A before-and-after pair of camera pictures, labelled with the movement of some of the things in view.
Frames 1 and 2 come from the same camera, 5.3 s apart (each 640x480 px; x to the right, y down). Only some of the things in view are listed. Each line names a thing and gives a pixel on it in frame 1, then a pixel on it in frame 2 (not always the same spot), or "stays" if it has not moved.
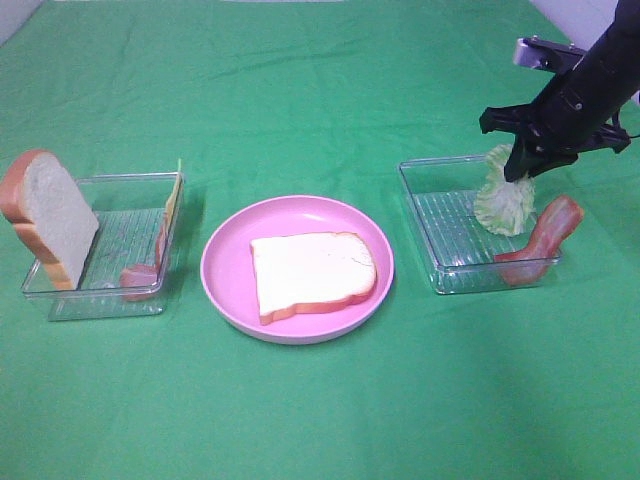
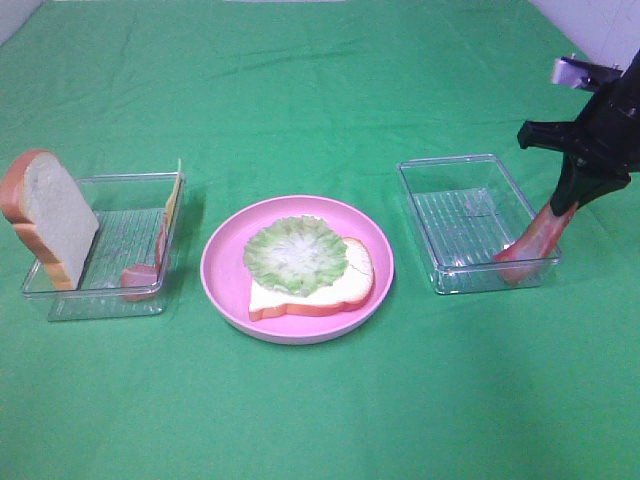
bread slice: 39,197 stays
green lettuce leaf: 502,206 → 297,254
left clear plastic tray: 125,270 stays
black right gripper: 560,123 → 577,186
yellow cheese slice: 171,203 stays
